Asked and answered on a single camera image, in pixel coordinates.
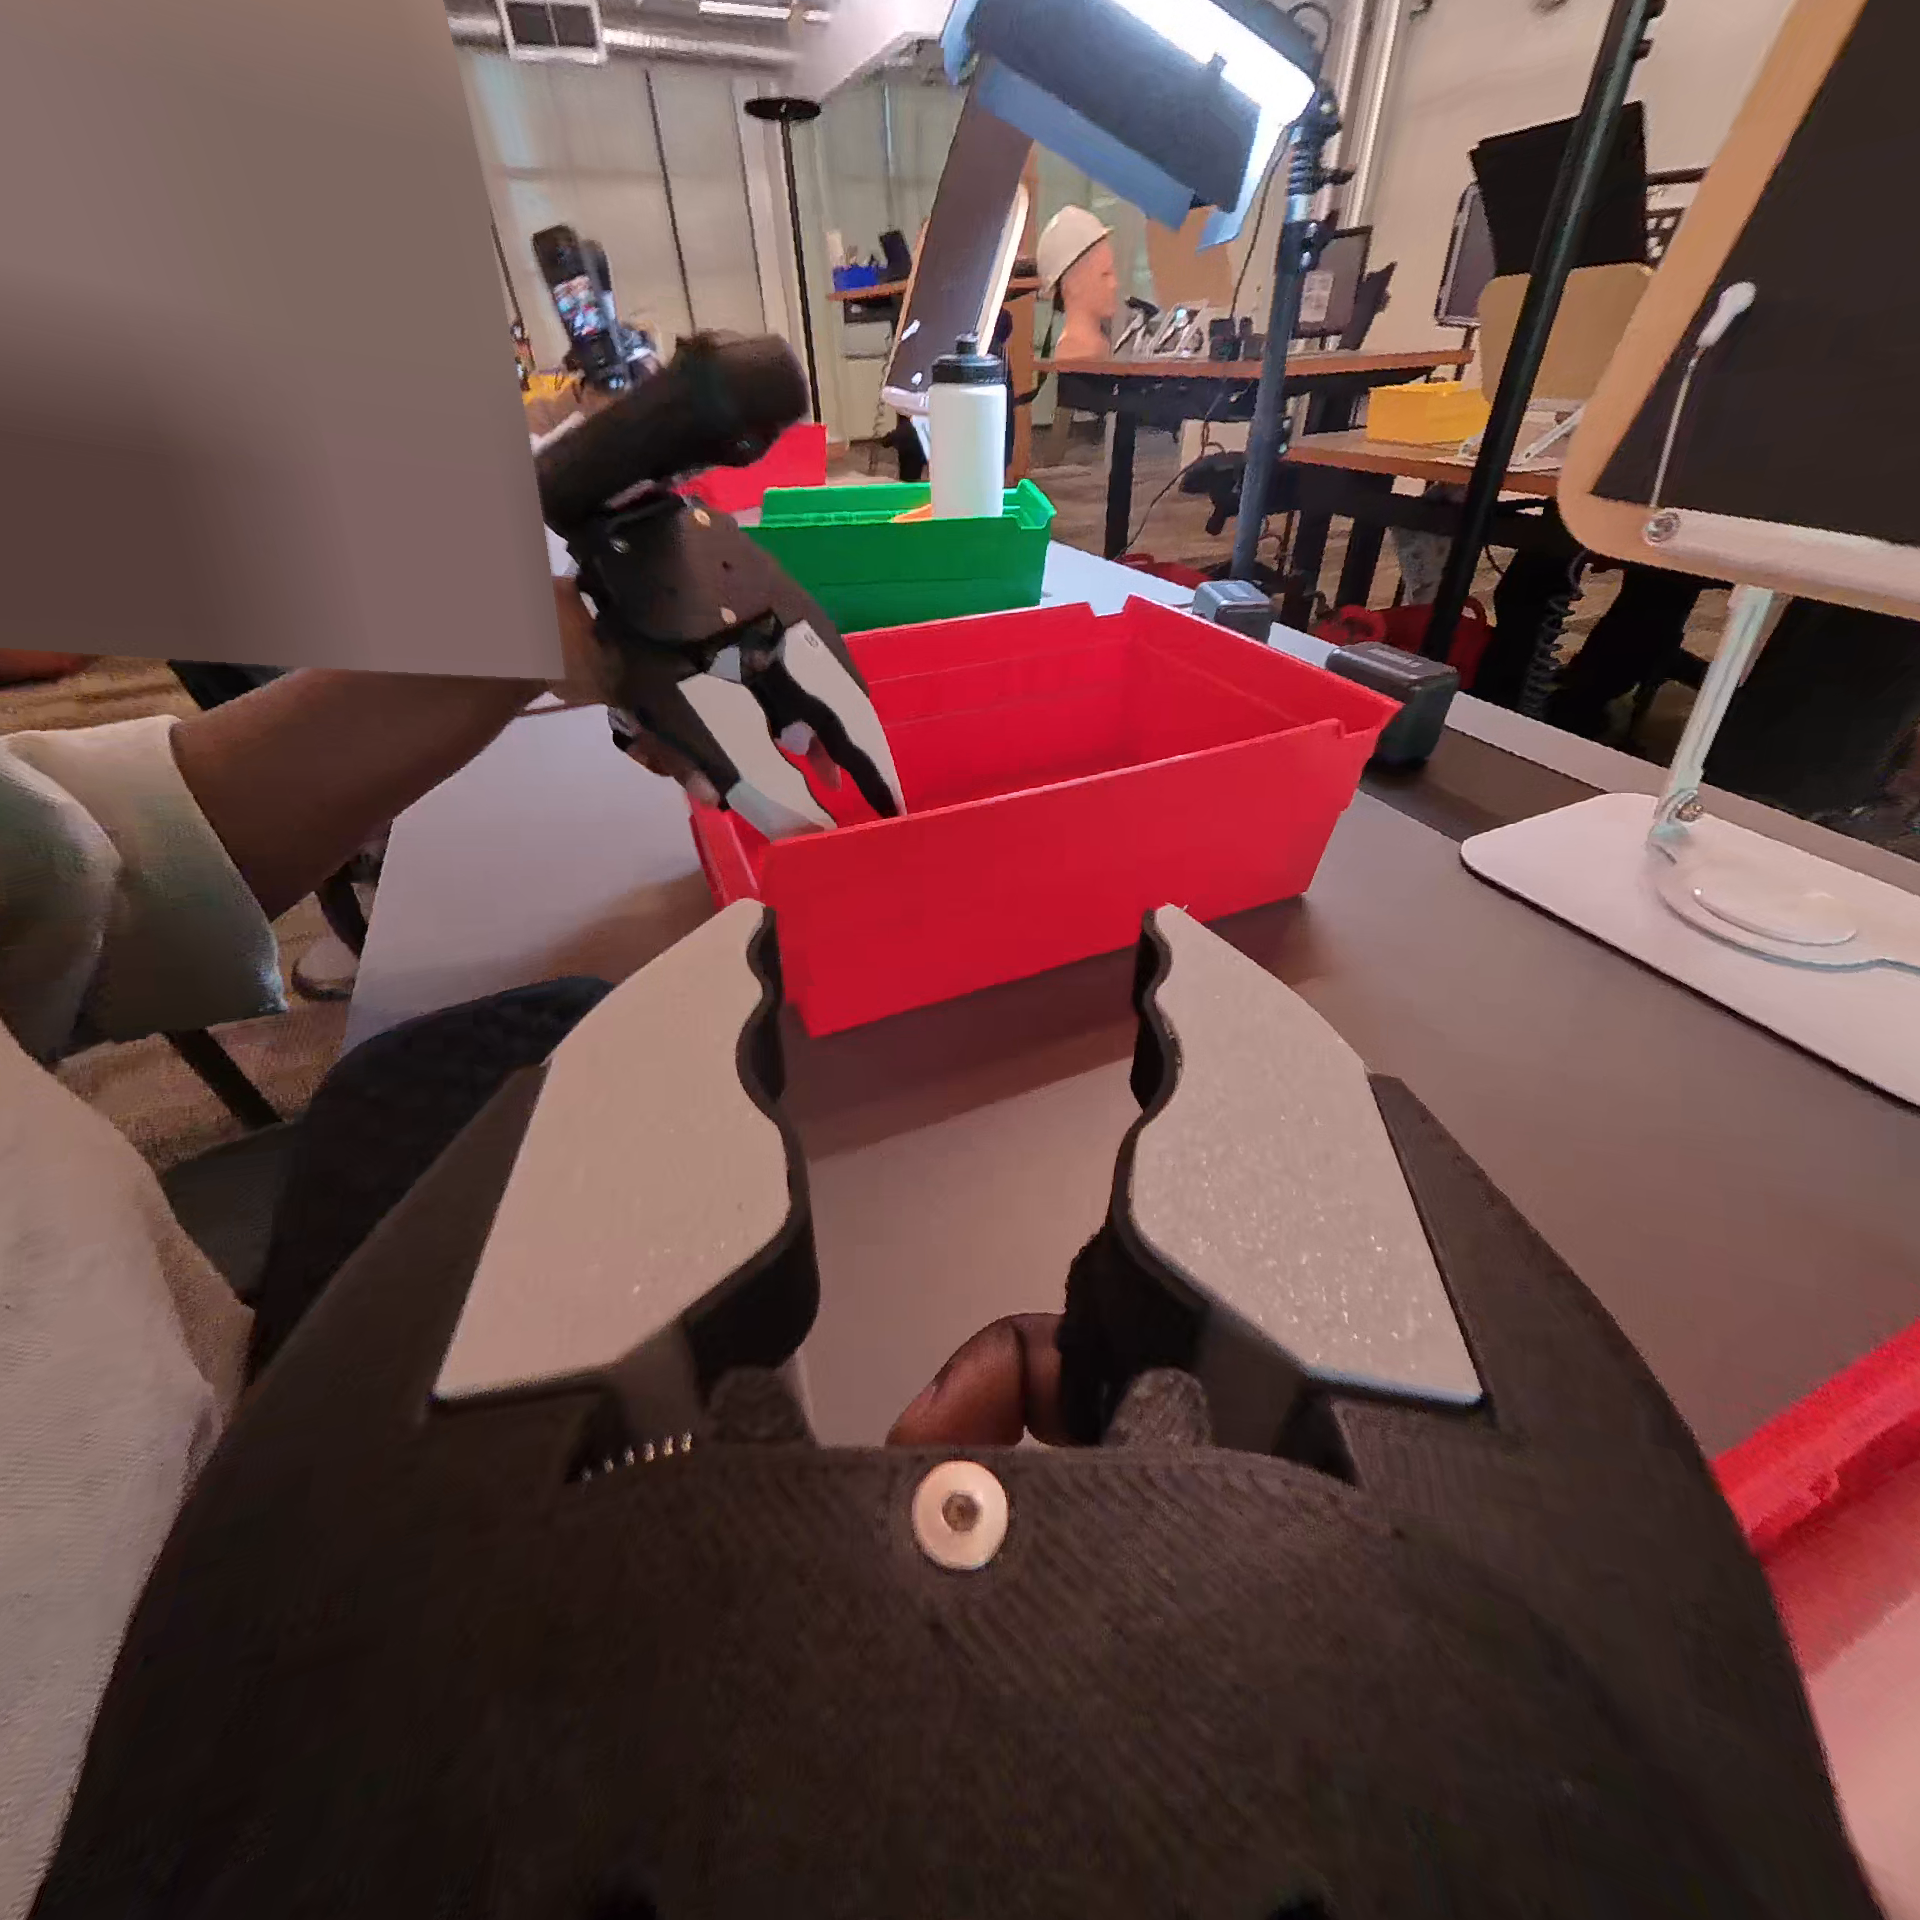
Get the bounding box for green plastic bin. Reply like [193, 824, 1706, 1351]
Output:
[740, 479, 1057, 637]

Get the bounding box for black camera device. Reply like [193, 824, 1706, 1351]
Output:
[528, 225, 666, 396]

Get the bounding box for person's left forearm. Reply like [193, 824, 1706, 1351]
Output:
[0, 666, 564, 1060]

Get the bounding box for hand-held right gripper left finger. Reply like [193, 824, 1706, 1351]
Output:
[432, 897, 824, 1404]

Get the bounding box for mannequin head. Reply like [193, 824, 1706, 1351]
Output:
[1050, 247, 1128, 366]

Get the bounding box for yellow plastic bin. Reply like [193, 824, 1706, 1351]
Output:
[1365, 379, 1498, 451]

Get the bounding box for cardboard sheet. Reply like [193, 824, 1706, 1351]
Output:
[1475, 263, 1655, 404]

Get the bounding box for red plastic bin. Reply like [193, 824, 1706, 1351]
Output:
[1709, 1317, 1920, 1920]
[685, 594, 1399, 1040]

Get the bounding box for black floor lamp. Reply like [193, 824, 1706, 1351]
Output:
[744, 92, 827, 426]

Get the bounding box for black monitor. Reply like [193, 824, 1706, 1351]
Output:
[1465, 102, 1655, 289]

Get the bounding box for person's dark pants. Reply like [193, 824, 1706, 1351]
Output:
[161, 974, 613, 1374]

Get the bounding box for black stand pole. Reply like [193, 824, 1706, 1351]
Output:
[1421, 0, 1663, 666]

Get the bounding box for person's pale shirt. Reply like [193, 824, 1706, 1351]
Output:
[0, 1027, 260, 1920]

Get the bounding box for grey board with tan frame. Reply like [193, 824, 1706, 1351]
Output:
[882, 91, 1039, 422]

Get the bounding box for small red bin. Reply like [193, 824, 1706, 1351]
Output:
[677, 420, 831, 523]

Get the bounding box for dark rounded box device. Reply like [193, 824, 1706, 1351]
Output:
[1326, 642, 1462, 775]

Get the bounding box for studio light panel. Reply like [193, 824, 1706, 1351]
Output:
[940, 0, 1326, 252]

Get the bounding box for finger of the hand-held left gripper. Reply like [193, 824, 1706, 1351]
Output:
[673, 644, 842, 838]
[745, 614, 909, 823]

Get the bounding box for white tablet stand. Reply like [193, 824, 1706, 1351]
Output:
[1457, 283, 1920, 1112]

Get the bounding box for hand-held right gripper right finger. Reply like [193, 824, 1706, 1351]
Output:
[1105, 905, 1489, 1410]

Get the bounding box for person's right hand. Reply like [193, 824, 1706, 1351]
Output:
[884, 1312, 1072, 1453]

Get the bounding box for person's left hand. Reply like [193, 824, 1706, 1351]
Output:
[547, 577, 606, 711]

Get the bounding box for grey light stand pole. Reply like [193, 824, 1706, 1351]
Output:
[1226, 91, 1343, 591]

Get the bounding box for white water bottle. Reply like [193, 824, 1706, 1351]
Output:
[924, 337, 1011, 525]

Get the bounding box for long brown table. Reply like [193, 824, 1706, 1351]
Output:
[1034, 346, 1482, 567]

